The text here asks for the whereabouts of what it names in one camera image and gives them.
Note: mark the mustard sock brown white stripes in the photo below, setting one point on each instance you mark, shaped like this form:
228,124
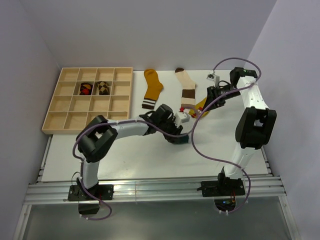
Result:
154,88

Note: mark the dark green sock bear motif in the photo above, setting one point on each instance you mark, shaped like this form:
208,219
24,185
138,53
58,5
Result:
180,140

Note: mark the aluminium rail frame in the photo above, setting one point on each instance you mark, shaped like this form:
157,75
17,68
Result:
144,168

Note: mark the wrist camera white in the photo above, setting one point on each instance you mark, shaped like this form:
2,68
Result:
213,77
181,117

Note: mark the brown yellow argyle sock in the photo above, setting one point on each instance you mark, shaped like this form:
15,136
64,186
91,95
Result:
103,88

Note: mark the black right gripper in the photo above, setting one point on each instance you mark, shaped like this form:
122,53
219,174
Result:
212,94

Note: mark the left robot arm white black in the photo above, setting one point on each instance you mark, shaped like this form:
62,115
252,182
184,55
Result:
93,143

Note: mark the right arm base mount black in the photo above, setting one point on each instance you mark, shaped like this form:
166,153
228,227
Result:
228,189

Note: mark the cream sock brown stripes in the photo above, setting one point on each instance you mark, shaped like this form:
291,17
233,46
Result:
188,96

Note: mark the black red yellow argyle sock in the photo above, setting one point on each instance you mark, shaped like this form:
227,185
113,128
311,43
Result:
85,89

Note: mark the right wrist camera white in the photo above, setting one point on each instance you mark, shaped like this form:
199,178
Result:
213,77

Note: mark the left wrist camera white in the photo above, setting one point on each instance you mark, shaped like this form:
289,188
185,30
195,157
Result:
181,117

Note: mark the wooden compartment tray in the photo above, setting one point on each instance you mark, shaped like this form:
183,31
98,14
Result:
70,113

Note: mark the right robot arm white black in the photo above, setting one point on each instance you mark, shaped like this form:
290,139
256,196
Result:
256,124

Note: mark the yellow sock bear motif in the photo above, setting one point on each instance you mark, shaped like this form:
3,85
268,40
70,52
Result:
198,109

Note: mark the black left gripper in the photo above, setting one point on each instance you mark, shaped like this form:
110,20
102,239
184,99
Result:
175,130

